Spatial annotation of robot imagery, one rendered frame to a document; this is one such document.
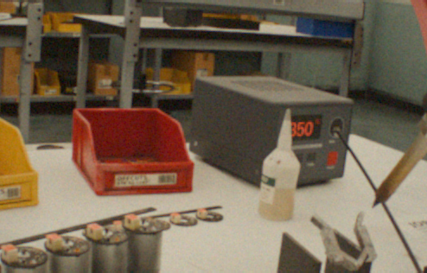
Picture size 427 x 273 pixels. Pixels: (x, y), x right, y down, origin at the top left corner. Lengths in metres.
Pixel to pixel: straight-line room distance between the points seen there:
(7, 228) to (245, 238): 0.20
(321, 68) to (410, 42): 0.89
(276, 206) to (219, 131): 0.16
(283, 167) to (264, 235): 0.07
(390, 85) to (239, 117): 5.71
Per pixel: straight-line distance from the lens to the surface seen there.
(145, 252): 0.38
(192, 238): 0.53
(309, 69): 6.07
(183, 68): 5.04
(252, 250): 0.52
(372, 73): 6.55
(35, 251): 0.34
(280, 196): 0.59
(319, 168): 0.70
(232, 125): 0.70
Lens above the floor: 0.95
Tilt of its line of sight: 13 degrees down
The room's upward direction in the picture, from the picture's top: 5 degrees clockwise
